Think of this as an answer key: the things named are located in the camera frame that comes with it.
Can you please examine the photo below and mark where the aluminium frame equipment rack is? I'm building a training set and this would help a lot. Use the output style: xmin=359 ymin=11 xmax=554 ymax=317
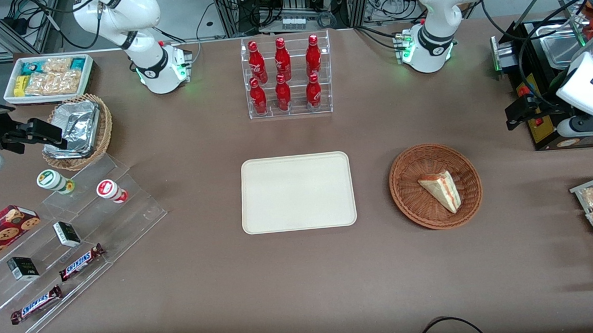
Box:
xmin=208 ymin=0 xmax=372 ymax=39

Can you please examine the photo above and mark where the red lid yoghurt cup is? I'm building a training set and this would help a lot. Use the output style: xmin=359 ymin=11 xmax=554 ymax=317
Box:
xmin=96 ymin=178 xmax=130 ymax=205

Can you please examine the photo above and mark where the brown wicker basket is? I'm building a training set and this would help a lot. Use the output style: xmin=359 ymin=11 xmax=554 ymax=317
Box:
xmin=387 ymin=141 xmax=485 ymax=233

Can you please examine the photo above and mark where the clear cracker bag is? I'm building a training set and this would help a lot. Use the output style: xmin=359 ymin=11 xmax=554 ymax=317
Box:
xmin=52 ymin=70 xmax=84 ymax=96
xmin=41 ymin=56 xmax=74 ymax=75
xmin=23 ymin=72 xmax=59 ymax=97

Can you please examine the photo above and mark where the light wicker basket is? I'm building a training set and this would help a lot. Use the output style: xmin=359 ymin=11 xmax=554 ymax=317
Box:
xmin=39 ymin=92 xmax=115 ymax=173

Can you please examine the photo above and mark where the black food warmer appliance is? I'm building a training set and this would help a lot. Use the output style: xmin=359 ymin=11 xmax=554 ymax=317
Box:
xmin=488 ymin=0 xmax=593 ymax=153

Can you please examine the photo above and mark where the clear acrylic stepped stand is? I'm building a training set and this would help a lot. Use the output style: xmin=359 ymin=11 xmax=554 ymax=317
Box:
xmin=0 ymin=151 xmax=173 ymax=333

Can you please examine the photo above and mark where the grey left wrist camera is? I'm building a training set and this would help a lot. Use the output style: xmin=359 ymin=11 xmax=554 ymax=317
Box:
xmin=556 ymin=115 xmax=593 ymax=139

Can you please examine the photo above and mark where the red cookie box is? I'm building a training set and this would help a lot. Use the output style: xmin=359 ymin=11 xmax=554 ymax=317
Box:
xmin=0 ymin=203 xmax=44 ymax=266

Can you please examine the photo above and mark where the aluminium foil container stack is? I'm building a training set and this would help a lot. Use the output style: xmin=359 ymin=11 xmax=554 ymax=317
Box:
xmin=42 ymin=99 xmax=102 ymax=160

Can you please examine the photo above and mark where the black cable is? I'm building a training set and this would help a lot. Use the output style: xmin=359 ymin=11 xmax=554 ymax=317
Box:
xmin=415 ymin=314 xmax=490 ymax=333

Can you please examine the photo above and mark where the clear acrylic bottle rack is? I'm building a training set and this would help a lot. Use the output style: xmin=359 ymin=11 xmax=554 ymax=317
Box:
xmin=239 ymin=29 xmax=335 ymax=121

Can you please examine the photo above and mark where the cream plastic tray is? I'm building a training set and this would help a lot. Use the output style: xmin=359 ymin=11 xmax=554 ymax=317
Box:
xmin=239 ymin=150 xmax=359 ymax=236

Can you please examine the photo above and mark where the green lid yoghurt cup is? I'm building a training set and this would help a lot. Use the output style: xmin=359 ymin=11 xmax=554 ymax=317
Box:
xmin=36 ymin=168 xmax=76 ymax=197

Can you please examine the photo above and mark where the white rectangular snack tray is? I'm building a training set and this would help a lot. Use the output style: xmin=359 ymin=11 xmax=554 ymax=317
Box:
xmin=2 ymin=53 xmax=96 ymax=106

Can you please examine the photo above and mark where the triangle sandwich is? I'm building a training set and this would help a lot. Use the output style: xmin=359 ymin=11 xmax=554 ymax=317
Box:
xmin=417 ymin=169 xmax=463 ymax=216

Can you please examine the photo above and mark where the red cola bottle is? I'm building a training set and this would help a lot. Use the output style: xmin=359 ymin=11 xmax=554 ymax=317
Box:
xmin=274 ymin=73 xmax=293 ymax=113
xmin=247 ymin=40 xmax=269 ymax=85
xmin=304 ymin=73 xmax=323 ymax=109
xmin=248 ymin=77 xmax=269 ymax=116
xmin=273 ymin=37 xmax=293 ymax=83
xmin=304 ymin=34 xmax=323 ymax=79

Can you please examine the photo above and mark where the small black box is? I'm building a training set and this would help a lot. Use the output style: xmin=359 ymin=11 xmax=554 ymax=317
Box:
xmin=6 ymin=256 xmax=41 ymax=283
xmin=52 ymin=220 xmax=83 ymax=249

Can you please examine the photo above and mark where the Snickers bar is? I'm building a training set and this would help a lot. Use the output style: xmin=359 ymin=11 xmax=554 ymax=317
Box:
xmin=9 ymin=285 xmax=65 ymax=326
xmin=57 ymin=243 xmax=106 ymax=283

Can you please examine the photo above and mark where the stainless steel pan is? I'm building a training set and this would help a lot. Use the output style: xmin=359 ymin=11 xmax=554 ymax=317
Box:
xmin=540 ymin=32 xmax=589 ymax=70

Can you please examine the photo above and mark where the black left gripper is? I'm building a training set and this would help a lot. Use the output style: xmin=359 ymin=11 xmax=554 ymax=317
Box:
xmin=504 ymin=93 xmax=562 ymax=131

